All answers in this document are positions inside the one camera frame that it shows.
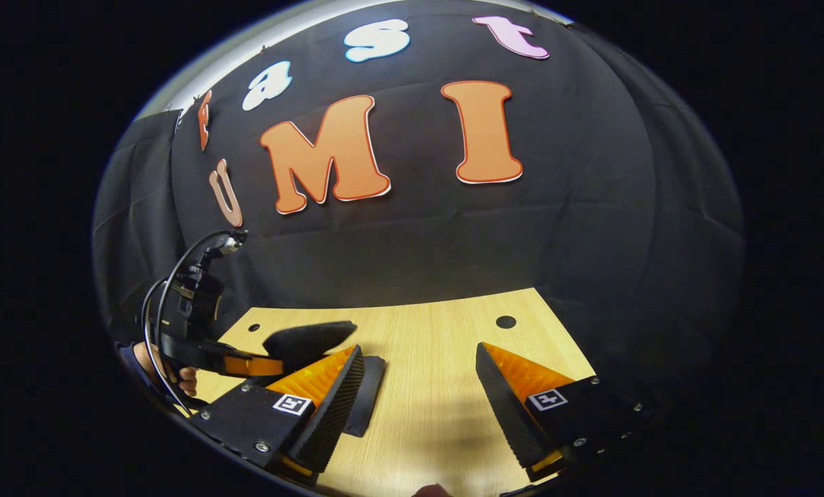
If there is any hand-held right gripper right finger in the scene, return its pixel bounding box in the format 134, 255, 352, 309
475, 342, 660, 483

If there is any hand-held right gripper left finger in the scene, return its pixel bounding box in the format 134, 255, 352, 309
190, 344, 367, 484

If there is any black backdrop cloth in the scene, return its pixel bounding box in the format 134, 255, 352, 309
93, 0, 745, 415

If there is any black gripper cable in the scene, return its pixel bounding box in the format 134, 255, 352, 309
141, 230, 248, 415

